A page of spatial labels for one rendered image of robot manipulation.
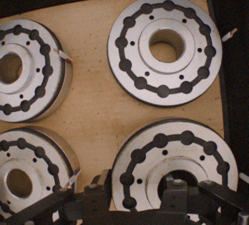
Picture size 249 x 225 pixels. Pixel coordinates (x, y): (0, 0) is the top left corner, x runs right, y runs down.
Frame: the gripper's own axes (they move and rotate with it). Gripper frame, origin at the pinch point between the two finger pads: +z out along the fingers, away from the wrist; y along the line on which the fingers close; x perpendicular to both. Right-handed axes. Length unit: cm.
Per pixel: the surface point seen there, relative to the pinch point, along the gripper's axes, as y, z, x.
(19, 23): -10.1, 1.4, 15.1
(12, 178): -12.4, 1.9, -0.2
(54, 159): -7.1, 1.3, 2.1
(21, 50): -9.5, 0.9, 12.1
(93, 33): -3.4, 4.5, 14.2
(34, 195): -9.3, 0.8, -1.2
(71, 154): -6.2, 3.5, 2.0
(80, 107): -5.2, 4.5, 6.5
